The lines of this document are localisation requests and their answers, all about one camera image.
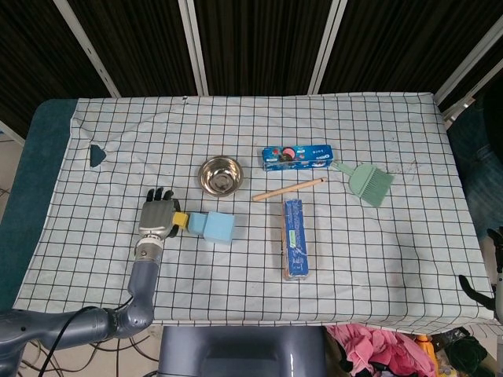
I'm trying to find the white metal frame post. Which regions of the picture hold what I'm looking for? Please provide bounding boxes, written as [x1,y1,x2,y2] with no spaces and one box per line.
[434,23,503,119]
[178,0,209,97]
[308,0,347,94]
[53,0,121,98]

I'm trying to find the large blue foam cube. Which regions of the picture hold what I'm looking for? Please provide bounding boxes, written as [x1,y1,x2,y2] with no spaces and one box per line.
[203,211,237,245]

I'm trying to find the black floor cable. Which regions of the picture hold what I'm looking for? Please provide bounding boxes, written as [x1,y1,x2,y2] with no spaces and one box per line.
[88,333,159,377]

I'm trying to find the stainless steel bowl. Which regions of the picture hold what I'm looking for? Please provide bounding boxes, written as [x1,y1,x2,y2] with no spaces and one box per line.
[197,156,244,197]

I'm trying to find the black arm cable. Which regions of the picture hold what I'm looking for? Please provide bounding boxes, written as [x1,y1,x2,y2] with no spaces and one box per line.
[37,296,134,377]

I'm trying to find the grey blue robot torso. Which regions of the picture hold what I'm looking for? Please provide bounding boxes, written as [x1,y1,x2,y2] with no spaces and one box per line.
[158,325,327,377]

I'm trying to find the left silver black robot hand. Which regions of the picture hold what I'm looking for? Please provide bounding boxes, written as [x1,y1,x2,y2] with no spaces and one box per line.
[138,187,182,240]

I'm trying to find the blue denim jeans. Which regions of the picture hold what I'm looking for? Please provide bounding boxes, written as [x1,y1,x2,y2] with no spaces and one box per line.
[447,97,503,240]

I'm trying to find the long blue cracker box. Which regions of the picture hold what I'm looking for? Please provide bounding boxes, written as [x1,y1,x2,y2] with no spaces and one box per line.
[281,199,311,281]

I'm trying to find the wooden stick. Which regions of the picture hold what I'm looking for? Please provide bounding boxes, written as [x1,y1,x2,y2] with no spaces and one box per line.
[251,177,328,203]

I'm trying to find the blue Oreo cookie box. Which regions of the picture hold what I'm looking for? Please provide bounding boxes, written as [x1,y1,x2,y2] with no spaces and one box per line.
[261,144,334,172]

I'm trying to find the pink cloth pile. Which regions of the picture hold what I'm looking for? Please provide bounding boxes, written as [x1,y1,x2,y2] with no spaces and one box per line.
[325,324,438,377]

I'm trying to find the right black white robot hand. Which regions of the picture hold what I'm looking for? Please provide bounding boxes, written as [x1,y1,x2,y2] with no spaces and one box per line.
[458,226,503,321]

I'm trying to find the small light blue foam cube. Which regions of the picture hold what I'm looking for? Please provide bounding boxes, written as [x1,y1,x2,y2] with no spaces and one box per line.
[187,212,209,238]

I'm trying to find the white black checkered tablecloth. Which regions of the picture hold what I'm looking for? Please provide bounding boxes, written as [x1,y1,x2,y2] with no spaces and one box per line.
[13,92,496,327]

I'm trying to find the dark green cloth bundle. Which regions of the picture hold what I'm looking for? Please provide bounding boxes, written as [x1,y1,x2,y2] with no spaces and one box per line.
[447,335,489,373]

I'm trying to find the green hand brush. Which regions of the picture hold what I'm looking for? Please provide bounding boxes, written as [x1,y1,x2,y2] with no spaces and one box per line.
[329,159,395,208]

